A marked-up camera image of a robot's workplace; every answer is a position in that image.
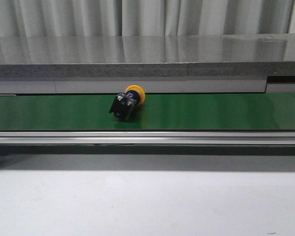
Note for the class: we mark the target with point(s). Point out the yellow mushroom push button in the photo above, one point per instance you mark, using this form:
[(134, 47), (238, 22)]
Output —
[(125, 102)]

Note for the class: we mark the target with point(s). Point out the green conveyor belt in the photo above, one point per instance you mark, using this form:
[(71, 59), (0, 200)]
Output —
[(241, 111)]

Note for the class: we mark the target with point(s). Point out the grey stone counter slab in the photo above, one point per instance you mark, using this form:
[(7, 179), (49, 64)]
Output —
[(254, 63)]

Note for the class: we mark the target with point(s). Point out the grey pleated curtain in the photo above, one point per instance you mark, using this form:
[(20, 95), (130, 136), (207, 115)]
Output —
[(145, 17)]

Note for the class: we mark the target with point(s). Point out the aluminium conveyor frame rail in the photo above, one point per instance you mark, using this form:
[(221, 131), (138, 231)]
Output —
[(148, 137)]

